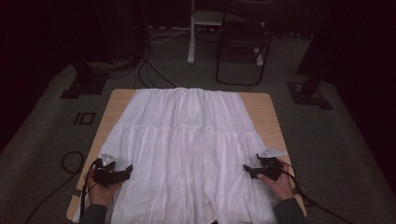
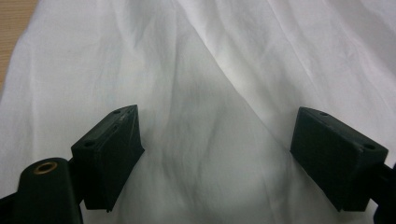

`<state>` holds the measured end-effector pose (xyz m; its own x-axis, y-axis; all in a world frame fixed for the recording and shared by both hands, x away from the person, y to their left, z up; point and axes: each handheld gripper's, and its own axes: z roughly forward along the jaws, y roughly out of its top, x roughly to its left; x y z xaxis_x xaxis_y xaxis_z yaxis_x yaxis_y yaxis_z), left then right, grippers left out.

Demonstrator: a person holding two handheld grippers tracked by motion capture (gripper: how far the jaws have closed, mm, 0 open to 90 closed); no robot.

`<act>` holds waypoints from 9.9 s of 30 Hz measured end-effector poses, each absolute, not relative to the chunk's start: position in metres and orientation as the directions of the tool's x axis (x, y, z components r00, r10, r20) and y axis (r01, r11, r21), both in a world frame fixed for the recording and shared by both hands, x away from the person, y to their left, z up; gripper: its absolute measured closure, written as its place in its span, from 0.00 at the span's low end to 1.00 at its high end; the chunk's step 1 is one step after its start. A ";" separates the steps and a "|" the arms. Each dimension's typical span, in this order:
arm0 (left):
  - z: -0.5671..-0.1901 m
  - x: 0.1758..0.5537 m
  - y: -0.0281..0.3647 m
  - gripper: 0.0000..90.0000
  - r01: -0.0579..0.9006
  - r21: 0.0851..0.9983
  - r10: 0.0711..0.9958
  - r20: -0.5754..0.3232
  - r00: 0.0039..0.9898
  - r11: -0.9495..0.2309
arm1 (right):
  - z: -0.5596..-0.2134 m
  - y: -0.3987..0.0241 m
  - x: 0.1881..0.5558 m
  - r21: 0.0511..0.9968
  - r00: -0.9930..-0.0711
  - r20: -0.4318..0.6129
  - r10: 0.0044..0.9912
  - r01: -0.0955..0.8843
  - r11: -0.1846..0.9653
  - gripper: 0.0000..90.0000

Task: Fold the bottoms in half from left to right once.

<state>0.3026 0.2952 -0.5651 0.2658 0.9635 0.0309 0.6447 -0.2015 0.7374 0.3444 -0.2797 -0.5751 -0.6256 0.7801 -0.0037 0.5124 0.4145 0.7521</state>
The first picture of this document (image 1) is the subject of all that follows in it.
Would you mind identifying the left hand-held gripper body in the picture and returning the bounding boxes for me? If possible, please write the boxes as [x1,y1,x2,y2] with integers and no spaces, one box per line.
[92,152,125,189]

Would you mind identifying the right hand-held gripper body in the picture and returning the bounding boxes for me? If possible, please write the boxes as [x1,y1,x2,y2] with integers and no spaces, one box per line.
[256,147,288,182]

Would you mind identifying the white skirt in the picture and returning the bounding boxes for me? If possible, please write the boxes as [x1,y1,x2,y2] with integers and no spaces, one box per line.
[72,87,279,224]

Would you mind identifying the person's left hand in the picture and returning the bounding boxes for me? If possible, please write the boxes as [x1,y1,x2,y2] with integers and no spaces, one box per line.
[86,171,124,208]

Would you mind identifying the person's right hand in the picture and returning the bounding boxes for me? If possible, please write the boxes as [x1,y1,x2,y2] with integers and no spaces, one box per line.
[258,160,295,202]

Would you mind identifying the black stand with square base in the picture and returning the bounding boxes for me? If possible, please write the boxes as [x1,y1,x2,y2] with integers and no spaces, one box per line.
[286,73,333,111]
[60,60,110,100]

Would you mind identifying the black folding chair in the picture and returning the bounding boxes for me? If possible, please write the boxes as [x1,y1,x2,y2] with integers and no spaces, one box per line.
[215,0,274,88]

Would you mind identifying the white metal stand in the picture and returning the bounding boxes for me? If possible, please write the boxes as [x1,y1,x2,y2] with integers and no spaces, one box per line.
[187,0,265,68]

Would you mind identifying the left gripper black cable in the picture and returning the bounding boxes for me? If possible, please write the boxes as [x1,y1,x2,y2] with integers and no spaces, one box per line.
[78,161,99,219]

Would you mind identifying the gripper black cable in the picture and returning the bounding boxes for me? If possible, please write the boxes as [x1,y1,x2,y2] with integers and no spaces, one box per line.
[279,161,356,224]
[78,161,99,219]

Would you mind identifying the black looped floor cable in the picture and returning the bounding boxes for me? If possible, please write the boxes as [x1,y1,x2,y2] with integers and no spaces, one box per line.
[24,150,86,224]

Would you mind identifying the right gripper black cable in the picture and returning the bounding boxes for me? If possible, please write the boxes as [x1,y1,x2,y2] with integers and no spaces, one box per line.
[279,161,356,224]

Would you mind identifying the black floor cables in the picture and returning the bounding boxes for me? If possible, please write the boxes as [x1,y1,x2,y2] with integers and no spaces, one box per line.
[134,55,178,91]

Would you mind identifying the white floor cable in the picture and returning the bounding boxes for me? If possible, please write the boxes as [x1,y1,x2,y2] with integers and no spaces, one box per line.
[148,27,191,44]

